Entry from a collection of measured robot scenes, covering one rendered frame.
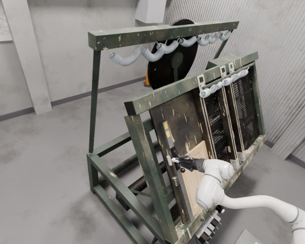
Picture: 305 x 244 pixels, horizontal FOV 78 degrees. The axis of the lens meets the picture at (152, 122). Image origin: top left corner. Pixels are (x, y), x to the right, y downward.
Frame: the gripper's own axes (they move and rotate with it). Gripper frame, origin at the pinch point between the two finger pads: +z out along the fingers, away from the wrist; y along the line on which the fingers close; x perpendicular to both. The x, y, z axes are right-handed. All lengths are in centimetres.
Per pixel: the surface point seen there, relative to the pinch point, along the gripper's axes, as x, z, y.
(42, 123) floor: -12, 318, -31
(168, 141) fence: 8.3, 11.3, -9.9
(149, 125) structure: 1.0, 18.8, -26.8
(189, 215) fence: 8, 11, 62
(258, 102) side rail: 195, 11, 19
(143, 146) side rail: -16.4, 10.3, -18.2
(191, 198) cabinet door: 19, 14, 52
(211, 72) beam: 80, 5, -48
